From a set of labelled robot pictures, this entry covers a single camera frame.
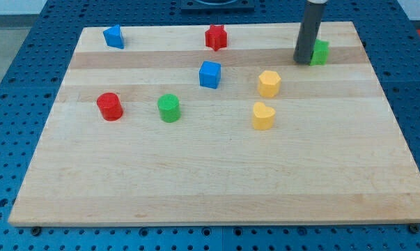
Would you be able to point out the red cylinder block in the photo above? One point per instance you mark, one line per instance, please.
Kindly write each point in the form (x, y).
(109, 106)

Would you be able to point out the green cylinder block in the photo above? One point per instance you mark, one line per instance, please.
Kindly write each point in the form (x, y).
(169, 108)

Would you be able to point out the green star block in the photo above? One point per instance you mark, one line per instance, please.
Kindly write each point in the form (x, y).
(320, 53)

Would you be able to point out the yellow heart block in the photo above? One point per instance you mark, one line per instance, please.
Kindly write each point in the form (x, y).
(263, 116)

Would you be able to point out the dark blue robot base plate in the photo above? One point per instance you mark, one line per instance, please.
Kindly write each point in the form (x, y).
(216, 5)

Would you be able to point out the wooden board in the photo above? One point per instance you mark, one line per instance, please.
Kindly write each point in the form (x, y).
(334, 156)

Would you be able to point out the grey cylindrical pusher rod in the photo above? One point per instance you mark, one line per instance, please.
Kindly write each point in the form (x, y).
(308, 32)

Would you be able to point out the yellow hexagon block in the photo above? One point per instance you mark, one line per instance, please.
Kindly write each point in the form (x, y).
(269, 83)

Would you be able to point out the blue triangle block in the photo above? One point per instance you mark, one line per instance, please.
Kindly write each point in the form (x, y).
(113, 37)

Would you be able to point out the red star block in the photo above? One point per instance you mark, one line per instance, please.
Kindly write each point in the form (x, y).
(216, 37)

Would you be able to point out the blue cube block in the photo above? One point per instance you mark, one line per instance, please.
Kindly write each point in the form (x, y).
(210, 74)

